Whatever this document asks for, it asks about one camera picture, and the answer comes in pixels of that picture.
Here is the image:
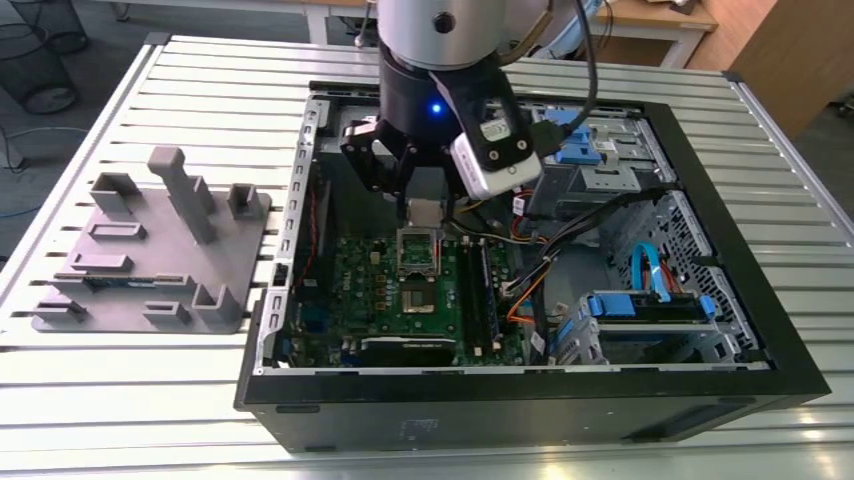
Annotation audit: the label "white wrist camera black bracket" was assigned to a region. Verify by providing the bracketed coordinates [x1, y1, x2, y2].
[430, 69, 543, 201]

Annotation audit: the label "blue flat data wire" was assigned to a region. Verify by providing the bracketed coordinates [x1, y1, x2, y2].
[630, 241, 676, 304]

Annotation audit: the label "black camera cable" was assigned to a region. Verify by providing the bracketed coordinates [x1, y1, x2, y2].
[530, 0, 602, 157]

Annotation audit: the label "green motherboard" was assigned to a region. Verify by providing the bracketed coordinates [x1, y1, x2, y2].
[293, 234, 529, 369]

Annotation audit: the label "CPU socket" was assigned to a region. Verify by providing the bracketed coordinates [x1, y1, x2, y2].
[398, 277, 442, 317]

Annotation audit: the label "grey parts rack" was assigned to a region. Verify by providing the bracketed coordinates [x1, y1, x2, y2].
[31, 146, 274, 335]

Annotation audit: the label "black wire bundle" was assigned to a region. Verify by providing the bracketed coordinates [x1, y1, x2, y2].
[503, 187, 676, 361]

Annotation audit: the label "black open PC case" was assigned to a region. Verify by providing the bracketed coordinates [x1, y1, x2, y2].
[231, 79, 833, 455]

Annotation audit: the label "blue drive latch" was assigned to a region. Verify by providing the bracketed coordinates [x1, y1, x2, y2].
[543, 108, 602, 166]

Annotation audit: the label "black wire mesh bin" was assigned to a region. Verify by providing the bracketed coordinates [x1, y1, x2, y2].
[36, 0, 92, 55]
[0, 22, 80, 116]

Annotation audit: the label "grey metal drive cage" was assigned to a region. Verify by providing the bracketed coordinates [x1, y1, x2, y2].
[533, 105, 677, 221]

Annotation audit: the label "blue RAM stick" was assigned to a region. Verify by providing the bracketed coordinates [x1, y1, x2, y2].
[52, 272, 186, 291]

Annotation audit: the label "grey metal disk bay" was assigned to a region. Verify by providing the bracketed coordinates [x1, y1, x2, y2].
[553, 291, 769, 366]

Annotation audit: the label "wooden desk white legs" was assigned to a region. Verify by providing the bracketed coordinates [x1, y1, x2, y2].
[593, 0, 721, 70]

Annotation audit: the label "black RAM slot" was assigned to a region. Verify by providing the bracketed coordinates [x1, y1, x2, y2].
[477, 238, 506, 354]

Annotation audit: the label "orange wire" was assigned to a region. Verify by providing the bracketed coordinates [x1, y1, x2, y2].
[505, 292, 546, 329]

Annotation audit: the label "wooden cabinet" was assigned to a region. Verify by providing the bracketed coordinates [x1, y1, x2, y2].
[726, 0, 854, 141]

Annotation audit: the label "metal socket cover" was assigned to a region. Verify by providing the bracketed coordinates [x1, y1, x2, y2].
[397, 225, 442, 275]

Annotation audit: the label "hard disk in blue carrier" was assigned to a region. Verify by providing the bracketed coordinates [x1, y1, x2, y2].
[580, 292, 721, 326]

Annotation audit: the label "black graphics card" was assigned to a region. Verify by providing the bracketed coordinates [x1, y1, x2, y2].
[359, 335, 459, 367]

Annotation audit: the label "silver CPU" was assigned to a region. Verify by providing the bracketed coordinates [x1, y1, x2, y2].
[407, 197, 447, 227]

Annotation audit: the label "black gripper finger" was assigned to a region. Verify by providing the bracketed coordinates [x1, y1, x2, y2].
[407, 145, 463, 222]
[338, 118, 411, 222]

